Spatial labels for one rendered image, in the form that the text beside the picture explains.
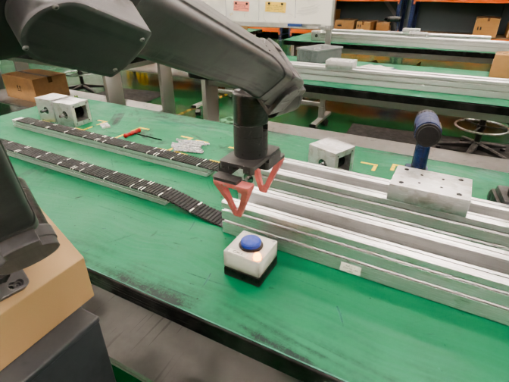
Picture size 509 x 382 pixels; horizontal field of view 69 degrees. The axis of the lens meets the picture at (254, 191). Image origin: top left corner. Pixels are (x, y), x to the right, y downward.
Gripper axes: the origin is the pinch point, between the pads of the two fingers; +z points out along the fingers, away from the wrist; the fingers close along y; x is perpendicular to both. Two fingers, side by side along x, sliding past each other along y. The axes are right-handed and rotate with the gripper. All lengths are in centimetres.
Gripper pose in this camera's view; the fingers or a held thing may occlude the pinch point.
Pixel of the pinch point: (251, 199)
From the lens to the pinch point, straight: 67.4
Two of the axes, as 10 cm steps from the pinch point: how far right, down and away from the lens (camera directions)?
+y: 4.7, -4.3, 7.7
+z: 0.0, 8.7, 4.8
